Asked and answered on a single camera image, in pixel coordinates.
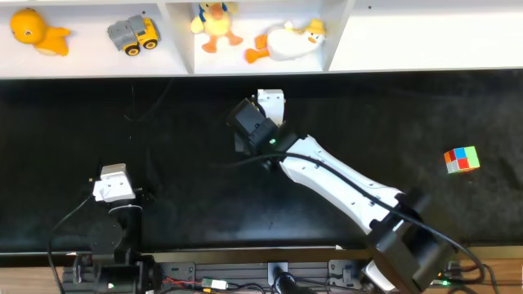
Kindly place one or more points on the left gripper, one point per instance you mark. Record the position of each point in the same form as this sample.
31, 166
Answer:
145, 195

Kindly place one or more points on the grey and yellow toy truck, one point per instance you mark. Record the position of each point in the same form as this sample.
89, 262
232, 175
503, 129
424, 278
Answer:
132, 34

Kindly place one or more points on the yellow rubber duck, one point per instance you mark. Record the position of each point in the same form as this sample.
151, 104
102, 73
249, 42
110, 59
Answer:
28, 28

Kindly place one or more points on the many-coloured puzzle cube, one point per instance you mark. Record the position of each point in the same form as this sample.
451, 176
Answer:
461, 160

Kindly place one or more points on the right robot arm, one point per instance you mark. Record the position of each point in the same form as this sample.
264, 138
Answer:
327, 179

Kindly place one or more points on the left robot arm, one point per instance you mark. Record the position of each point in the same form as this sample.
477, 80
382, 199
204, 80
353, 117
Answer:
106, 237

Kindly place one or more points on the white plush duck yellow hat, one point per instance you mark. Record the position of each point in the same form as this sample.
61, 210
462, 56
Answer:
290, 43

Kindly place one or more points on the white shelf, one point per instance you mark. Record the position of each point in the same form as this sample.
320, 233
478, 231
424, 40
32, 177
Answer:
408, 41

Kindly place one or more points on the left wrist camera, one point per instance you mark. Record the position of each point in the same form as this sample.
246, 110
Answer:
114, 185

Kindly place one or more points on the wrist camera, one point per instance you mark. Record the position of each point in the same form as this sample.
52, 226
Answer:
271, 106
114, 185

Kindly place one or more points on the mounting rail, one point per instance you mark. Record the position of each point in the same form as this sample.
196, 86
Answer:
245, 277

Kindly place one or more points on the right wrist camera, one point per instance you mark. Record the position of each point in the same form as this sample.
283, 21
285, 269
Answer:
271, 106

